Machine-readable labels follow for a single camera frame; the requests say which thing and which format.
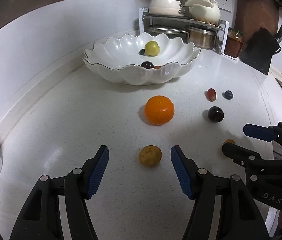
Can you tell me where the white wall socket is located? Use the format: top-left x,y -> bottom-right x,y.
213,0 -> 234,12

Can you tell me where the cream pan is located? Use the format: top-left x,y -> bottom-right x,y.
148,0 -> 185,16

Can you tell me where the black knife block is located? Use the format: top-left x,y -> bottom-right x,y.
238,27 -> 281,75

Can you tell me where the stainless steel pot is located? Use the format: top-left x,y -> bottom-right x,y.
186,25 -> 217,49

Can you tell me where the dark wooden cutting board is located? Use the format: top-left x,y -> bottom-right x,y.
234,0 -> 281,43

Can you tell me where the white scalloped bowl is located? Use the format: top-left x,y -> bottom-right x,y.
82,32 -> 202,85

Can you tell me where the jar of red sauce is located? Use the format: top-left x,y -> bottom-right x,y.
224,28 -> 244,58

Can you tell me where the wooden trivet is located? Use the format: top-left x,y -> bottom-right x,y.
191,17 -> 219,27

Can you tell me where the white corner rack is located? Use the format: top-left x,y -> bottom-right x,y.
138,7 -> 230,55

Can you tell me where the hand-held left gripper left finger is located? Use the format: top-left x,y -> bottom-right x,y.
10,145 -> 109,240

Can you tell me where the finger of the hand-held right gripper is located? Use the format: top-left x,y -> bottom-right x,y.
243,122 -> 282,155
222,142 -> 282,175

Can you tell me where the yellow-green apple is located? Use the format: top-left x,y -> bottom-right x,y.
145,41 -> 160,56

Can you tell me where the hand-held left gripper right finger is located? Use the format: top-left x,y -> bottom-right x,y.
170,145 -> 271,240

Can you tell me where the orange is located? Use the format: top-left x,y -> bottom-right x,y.
144,95 -> 175,126

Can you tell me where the flat steel lid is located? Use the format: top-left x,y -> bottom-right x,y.
146,24 -> 189,38

